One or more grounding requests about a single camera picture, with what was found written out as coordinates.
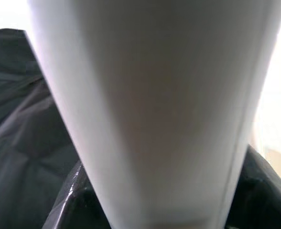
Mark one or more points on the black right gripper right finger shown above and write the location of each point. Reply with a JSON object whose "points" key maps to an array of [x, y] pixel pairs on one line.
{"points": [[262, 198]]}

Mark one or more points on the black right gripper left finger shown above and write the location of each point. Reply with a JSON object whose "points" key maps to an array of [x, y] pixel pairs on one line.
{"points": [[78, 205]]}

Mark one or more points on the white plastic table leg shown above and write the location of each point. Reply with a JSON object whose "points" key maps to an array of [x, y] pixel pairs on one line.
{"points": [[154, 95]]}

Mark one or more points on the black tablecloth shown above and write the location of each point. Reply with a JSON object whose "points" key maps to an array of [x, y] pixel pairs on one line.
{"points": [[11, 119]]}

